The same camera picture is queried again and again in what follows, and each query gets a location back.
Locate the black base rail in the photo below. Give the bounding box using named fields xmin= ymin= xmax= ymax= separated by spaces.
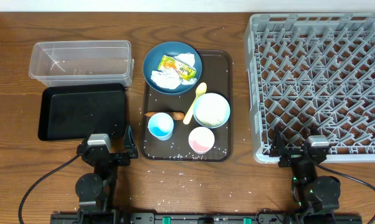
xmin=49 ymin=212 xmax=363 ymax=224

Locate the orange carrot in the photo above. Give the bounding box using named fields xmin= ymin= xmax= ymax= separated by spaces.
xmin=145 ymin=111 xmax=185 ymax=121

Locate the white tissue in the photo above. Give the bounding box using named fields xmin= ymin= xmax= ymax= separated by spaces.
xmin=150 ymin=69 xmax=197 ymax=90
xmin=174 ymin=53 xmax=196 ymax=67

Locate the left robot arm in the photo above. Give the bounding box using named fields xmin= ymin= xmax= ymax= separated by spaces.
xmin=75 ymin=125 xmax=138 ymax=223

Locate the dark blue plate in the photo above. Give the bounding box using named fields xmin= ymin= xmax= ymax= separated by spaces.
xmin=143 ymin=42 xmax=202 ymax=95

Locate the black rectangular tray bin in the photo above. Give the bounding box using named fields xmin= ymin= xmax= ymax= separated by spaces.
xmin=37 ymin=83 xmax=126 ymax=141

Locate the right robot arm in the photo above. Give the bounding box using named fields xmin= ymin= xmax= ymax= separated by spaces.
xmin=270 ymin=128 xmax=341 ymax=223

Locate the light blue bowl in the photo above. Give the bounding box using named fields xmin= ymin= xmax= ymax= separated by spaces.
xmin=192 ymin=92 xmax=231 ymax=129

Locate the pink cup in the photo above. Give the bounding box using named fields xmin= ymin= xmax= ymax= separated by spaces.
xmin=188 ymin=127 xmax=215 ymax=154

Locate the pale yellow plastic spoon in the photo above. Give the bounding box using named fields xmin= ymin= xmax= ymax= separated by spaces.
xmin=183 ymin=82 xmax=207 ymax=125

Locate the light blue cup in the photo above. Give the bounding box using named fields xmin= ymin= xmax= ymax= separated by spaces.
xmin=148 ymin=113 xmax=174 ymax=141

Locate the clear plastic waste bin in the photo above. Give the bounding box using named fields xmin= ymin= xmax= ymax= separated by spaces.
xmin=29 ymin=40 xmax=134 ymax=87

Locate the heap of rice grains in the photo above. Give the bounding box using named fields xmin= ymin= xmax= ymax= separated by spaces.
xmin=194 ymin=94 xmax=229 ymax=128

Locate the yellow green snack wrapper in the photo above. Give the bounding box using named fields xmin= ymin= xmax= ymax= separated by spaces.
xmin=158 ymin=55 xmax=197 ymax=81

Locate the dark brown serving tray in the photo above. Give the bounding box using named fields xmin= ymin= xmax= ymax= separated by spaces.
xmin=140 ymin=50 xmax=233 ymax=162

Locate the grey dishwasher rack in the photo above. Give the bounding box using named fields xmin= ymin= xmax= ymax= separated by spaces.
xmin=244 ymin=13 xmax=375 ymax=164

